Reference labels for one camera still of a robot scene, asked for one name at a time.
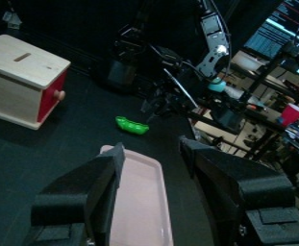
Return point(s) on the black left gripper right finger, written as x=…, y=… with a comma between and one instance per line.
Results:
x=241, y=189

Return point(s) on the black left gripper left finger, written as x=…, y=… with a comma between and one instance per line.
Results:
x=83, y=192

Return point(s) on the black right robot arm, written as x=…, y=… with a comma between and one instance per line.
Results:
x=133, y=35

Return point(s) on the silver metal robot arm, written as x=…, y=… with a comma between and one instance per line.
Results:
x=216, y=44

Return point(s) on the green toy starfruit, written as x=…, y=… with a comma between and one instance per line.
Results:
x=133, y=125

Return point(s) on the teal round cap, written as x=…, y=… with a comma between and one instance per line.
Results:
x=217, y=85

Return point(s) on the pink plastic tray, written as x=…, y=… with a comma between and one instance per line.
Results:
x=140, y=198

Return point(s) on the red plastic cup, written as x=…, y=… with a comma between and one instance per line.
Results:
x=292, y=114

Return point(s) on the black tripod stand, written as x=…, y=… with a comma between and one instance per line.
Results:
x=280, y=70

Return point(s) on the computer monitor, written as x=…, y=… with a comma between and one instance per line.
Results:
x=276, y=29

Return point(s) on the wooden box with red drawer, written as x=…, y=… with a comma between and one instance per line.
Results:
x=23, y=80

